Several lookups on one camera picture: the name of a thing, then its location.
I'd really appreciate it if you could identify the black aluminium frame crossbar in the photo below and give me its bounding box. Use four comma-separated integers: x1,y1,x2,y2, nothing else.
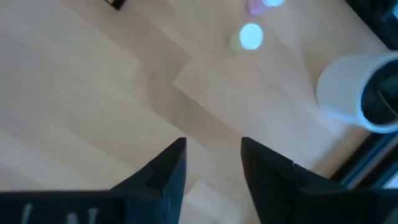
345,0,398,51

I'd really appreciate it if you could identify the yellow medicine bottle white cap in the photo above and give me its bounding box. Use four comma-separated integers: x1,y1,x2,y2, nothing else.
229,22,265,52

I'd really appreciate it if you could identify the green succulent in white pot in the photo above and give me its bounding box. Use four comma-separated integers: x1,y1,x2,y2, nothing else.
315,51,398,134

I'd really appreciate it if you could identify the pink medicine bottle white cap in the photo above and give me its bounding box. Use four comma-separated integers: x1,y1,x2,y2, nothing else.
246,0,286,16

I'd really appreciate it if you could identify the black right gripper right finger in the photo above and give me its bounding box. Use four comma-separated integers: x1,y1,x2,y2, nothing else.
241,136,377,224

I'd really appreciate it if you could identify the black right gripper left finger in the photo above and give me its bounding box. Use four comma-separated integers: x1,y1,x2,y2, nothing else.
110,137,187,224

